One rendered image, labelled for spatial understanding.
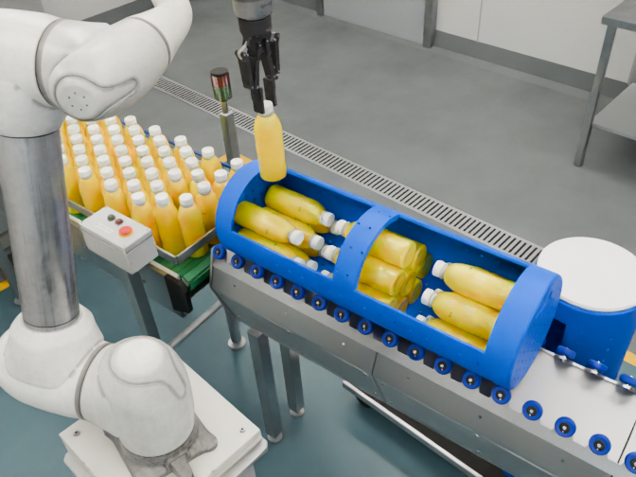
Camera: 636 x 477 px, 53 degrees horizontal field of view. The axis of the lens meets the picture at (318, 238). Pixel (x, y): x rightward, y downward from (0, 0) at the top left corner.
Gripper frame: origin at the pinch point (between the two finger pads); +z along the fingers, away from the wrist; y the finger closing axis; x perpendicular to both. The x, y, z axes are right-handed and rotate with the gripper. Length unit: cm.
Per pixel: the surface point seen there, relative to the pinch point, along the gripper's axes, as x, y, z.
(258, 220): 0.2, -7.8, 33.9
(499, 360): -73, -14, 36
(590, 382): -88, 8, 55
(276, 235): -6.4, -8.3, 35.5
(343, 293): -32, -14, 39
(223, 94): 52, 34, 29
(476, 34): 97, 337, 128
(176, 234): 31, -13, 49
